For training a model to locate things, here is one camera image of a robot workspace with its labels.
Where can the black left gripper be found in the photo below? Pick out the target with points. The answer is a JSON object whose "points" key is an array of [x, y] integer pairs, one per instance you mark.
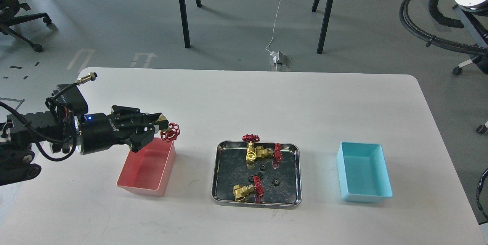
{"points": [[124, 125]]}

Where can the brass valve red handle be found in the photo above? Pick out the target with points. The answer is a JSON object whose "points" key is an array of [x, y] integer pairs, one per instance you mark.
{"points": [[254, 152], [169, 131], [241, 192]]}

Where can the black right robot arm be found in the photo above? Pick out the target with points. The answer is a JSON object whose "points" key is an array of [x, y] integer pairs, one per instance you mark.
{"points": [[468, 152]]}

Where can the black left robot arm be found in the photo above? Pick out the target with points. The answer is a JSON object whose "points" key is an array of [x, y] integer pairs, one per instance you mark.
{"points": [[67, 127]]}

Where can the pink plastic box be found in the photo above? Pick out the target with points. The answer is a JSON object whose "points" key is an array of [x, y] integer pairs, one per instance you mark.
{"points": [[148, 171]]}

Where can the blue plastic box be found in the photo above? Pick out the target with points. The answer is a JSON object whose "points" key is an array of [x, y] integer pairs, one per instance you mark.
{"points": [[363, 174]]}

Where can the metal tray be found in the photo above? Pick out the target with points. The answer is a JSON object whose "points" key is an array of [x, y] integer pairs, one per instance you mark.
{"points": [[266, 182]]}

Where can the black office chair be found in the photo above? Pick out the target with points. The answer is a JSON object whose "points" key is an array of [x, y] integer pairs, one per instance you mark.
{"points": [[9, 10]]}

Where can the black tripod leg right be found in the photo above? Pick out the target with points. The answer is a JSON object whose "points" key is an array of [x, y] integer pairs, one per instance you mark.
{"points": [[327, 4]]}

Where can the brass valve red handle bottom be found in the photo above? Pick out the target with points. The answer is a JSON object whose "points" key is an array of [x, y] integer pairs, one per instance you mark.
{"points": [[241, 192]]}

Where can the brass valve red handle top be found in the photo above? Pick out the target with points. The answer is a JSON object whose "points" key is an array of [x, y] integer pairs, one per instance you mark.
{"points": [[254, 152]]}

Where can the white power adapter with cable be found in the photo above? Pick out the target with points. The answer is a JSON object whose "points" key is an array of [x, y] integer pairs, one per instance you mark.
{"points": [[274, 55]]}

